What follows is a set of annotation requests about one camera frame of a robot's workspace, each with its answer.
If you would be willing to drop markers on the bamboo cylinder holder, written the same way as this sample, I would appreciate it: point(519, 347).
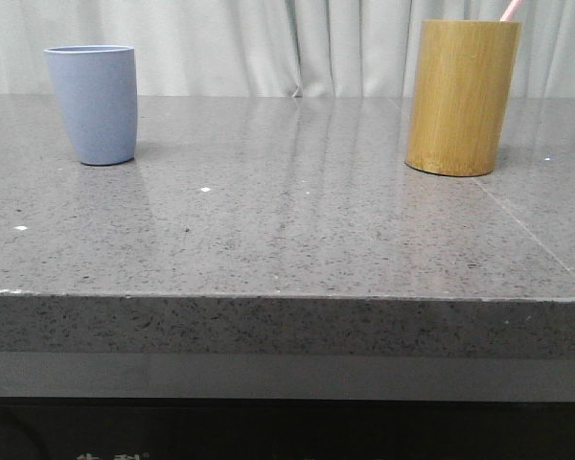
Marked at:
point(463, 78)

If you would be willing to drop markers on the grey-white curtain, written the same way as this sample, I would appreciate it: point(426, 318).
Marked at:
point(235, 48)

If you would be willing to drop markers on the pink chopstick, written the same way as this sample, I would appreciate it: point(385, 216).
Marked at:
point(510, 11)

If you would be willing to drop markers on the blue plastic cup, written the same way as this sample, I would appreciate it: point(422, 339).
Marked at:
point(96, 91)

